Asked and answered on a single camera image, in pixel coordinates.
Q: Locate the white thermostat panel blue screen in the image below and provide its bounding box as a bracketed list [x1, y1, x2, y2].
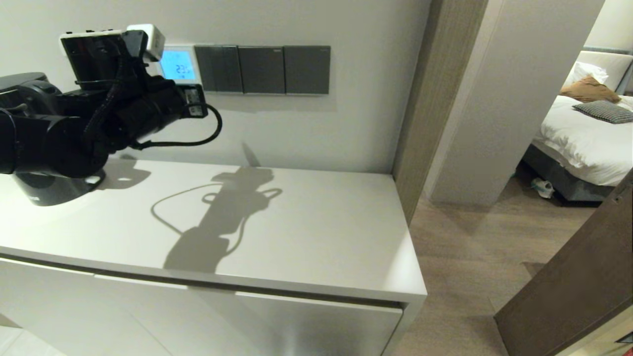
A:
[158, 44, 204, 92]

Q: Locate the black electric kettle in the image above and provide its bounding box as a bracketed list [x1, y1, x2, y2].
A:
[0, 73, 107, 206]

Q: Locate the white sideboard cabinet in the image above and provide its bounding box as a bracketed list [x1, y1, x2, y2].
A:
[0, 157, 428, 356]

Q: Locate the white cabinet door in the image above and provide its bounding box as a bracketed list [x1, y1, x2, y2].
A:
[96, 273, 402, 356]
[0, 256, 174, 356]

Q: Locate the white and teal sneaker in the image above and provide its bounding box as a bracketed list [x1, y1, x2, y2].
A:
[531, 178, 555, 200]

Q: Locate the bed with white duvet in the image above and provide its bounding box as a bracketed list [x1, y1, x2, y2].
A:
[517, 94, 633, 204]

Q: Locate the brown pillow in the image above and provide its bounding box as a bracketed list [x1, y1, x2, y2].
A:
[559, 77, 621, 105]

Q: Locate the white pillow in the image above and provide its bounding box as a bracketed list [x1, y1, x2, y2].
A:
[564, 63, 609, 89]

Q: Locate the checkered grey pillow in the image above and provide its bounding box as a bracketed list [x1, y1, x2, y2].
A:
[572, 101, 633, 126]

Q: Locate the beige padded headboard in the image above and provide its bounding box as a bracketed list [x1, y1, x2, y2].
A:
[576, 47, 633, 97]

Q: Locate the brown wooden room door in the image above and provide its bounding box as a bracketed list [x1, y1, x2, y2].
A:
[495, 168, 633, 356]

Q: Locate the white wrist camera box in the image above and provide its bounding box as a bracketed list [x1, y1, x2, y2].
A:
[126, 24, 166, 63]

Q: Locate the dark grey triple rocker switch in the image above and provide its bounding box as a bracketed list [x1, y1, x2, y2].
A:
[194, 45, 244, 94]

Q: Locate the black camera mounting plate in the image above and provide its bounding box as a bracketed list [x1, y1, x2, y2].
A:
[59, 29, 133, 92]

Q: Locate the dark grey wall switch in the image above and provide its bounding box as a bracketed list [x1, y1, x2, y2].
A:
[239, 46, 287, 95]
[284, 46, 331, 95]

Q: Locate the wooden door frame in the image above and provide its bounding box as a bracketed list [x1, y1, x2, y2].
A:
[391, 0, 488, 225]

